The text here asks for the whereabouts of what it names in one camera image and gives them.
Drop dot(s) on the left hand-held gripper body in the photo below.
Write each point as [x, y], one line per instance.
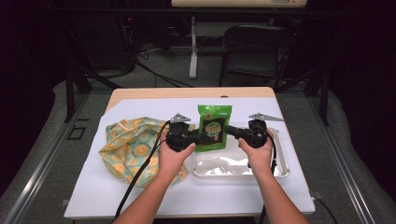
[179, 137]

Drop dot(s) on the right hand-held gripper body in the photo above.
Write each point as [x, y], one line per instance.
[257, 133]

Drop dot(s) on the green snack packet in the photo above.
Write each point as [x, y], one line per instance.
[214, 121]

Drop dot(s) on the white plastic tray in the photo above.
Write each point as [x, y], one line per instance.
[218, 161]

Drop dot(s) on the orange slice print cloth bag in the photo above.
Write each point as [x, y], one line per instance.
[130, 146]

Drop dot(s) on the person's right hand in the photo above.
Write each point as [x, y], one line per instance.
[260, 158]

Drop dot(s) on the person's left hand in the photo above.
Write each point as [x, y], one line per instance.
[172, 161]

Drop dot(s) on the white table mat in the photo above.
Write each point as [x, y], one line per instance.
[140, 107]

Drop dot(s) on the black metal stand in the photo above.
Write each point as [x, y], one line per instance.
[71, 93]
[323, 99]

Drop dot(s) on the white desk leg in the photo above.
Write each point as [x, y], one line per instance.
[193, 56]

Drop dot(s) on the black folding chair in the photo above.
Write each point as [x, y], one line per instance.
[258, 46]

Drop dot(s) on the light desk top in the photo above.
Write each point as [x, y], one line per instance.
[236, 3]

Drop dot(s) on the aluminium rail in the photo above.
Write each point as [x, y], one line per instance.
[40, 168]
[342, 168]

